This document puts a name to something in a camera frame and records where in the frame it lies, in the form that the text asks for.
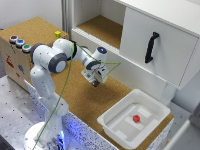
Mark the red button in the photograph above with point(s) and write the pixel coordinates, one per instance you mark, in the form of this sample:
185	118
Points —
13	38

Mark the pink block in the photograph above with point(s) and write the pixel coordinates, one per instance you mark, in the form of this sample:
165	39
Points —
136	118

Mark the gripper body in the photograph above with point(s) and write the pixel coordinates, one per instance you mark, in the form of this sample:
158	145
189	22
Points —
99	74

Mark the yellow block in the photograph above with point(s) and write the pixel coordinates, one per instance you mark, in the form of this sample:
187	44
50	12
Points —
58	34

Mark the white sliding door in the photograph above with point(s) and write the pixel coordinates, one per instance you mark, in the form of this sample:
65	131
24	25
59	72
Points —
156	46

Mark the blue button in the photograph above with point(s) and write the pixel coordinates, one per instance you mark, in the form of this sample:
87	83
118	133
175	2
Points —
20	42

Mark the white plastic box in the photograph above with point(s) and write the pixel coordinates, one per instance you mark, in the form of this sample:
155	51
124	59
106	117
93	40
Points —
133	116

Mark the white cabinet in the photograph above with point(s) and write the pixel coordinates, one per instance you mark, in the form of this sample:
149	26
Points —
110	20

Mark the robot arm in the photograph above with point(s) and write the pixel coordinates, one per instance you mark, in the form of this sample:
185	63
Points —
45	83

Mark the green button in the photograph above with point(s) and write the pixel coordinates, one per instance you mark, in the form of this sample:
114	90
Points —
26	47

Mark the wooden drawer box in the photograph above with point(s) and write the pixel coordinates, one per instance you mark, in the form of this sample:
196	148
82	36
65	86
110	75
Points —
25	40

